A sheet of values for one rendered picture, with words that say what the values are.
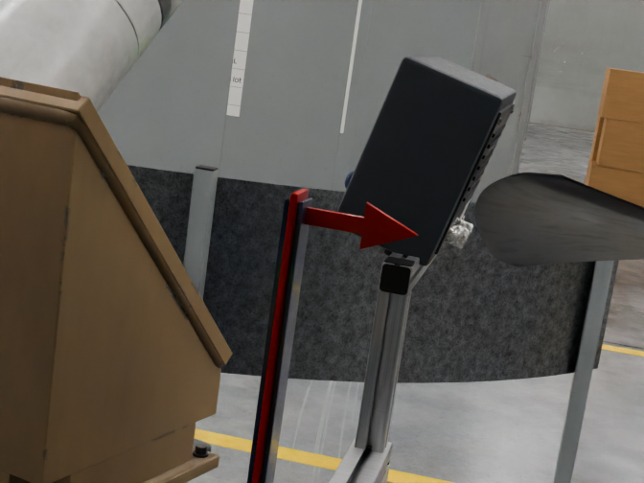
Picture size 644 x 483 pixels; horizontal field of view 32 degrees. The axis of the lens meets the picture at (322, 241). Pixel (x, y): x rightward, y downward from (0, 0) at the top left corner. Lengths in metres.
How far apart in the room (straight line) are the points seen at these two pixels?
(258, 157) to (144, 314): 5.94
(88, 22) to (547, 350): 1.91
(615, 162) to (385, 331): 7.47
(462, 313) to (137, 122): 4.68
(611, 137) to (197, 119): 3.28
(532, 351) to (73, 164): 1.99
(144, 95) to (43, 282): 6.19
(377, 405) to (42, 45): 0.53
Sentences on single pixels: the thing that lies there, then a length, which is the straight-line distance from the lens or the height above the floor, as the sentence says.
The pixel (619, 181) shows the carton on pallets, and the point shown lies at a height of 0.41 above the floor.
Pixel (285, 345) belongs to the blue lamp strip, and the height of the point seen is 1.11.
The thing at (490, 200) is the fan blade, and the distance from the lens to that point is 0.50.
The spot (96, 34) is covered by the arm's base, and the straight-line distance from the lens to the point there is 0.83.
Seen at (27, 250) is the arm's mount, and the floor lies 1.12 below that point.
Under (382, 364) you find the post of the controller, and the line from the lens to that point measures 1.12.
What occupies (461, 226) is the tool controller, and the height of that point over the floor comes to 1.09.
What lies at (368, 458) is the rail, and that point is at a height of 0.86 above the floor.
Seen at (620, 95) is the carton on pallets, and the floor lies 1.05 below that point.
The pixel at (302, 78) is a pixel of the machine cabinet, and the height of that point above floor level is 0.93.
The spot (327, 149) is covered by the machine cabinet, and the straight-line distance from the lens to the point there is 6.58.
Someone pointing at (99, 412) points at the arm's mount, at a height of 1.01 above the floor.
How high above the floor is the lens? 1.28
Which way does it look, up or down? 11 degrees down
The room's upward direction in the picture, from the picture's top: 8 degrees clockwise
